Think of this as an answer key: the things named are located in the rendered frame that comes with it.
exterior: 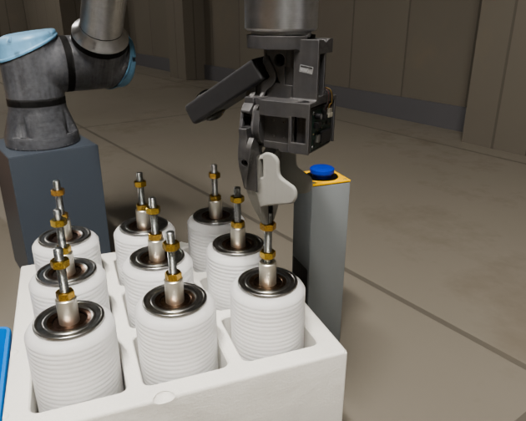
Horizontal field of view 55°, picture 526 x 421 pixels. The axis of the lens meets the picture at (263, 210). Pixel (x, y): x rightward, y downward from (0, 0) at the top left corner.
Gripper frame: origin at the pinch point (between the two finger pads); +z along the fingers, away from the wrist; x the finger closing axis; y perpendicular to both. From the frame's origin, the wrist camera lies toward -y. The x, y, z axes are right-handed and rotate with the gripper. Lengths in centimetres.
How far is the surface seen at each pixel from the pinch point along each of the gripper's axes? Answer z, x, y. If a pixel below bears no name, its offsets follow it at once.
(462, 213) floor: 35, 104, 11
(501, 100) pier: 14, 189, 10
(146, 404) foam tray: 17.1, -17.9, -4.3
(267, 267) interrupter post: 7.0, -0.9, 1.2
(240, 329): 14.5, -4.4, -0.7
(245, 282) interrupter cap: 9.4, -1.7, -1.6
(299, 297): 10.3, -0.4, 5.3
